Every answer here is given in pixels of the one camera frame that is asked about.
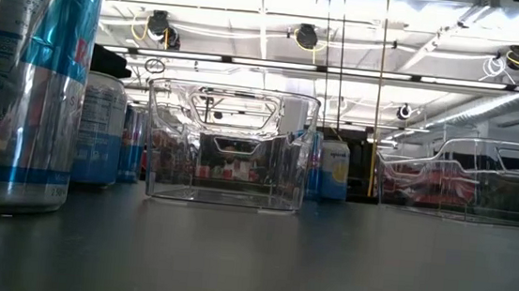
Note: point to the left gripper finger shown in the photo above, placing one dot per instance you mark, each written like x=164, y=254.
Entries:
x=108, y=64

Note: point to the clear plastic bin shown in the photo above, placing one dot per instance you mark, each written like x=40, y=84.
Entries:
x=471, y=202
x=168, y=109

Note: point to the blue white Spindrift can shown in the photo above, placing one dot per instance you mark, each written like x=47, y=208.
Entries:
x=99, y=150
x=332, y=185

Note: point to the overhead light bar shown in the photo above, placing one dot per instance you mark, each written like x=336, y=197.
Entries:
x=271, y=63

